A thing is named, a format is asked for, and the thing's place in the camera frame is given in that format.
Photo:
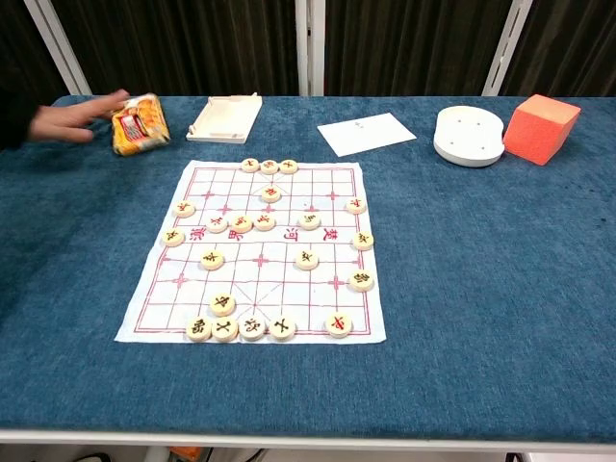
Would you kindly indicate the person bare hand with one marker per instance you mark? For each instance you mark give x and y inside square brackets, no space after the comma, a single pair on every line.
[67,120]

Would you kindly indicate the orange yellow snack packet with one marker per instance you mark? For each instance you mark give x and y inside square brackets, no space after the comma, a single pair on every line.
[139,127]

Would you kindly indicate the black sleeved person forearm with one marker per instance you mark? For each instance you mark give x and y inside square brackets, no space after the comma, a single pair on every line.
[12,120]

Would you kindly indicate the wooden chess piece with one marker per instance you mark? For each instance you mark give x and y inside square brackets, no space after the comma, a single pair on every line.
[184,209]
[306,260]
[212,260]
[282,327]
[309,221]
[288,166]
[269,167]
[361,281]
[356,206]
[250,165]
[339,324]
[198,329]
[216,223]
[172,237]
[271,194]
[363,240]
[224,329]
[223,304]
[241,223]
[252,328]
[264,222]

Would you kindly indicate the white chess board cloth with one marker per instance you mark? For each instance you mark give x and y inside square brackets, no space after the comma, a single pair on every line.
[269,289]

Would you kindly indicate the black pleated curtain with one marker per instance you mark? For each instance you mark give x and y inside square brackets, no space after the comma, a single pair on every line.
[19,43]
[577,43]
[409,43]
[192,43]

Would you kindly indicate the pale wooden box tray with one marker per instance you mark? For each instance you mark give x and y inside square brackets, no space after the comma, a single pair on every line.
[226,118]

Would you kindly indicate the white paper sheet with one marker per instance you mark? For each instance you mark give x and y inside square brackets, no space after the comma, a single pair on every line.
[366,135]

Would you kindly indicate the white oval holder block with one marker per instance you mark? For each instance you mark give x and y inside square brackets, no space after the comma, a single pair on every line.
[467,137]

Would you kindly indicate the blue table cloth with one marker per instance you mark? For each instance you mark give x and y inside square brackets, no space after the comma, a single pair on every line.
[481,289]

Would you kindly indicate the orange foam cube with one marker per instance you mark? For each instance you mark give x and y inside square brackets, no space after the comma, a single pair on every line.
[539,132]

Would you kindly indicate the white metal frame post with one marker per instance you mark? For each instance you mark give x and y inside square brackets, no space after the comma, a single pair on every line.
[507,48]
[60,48]
[310,48]

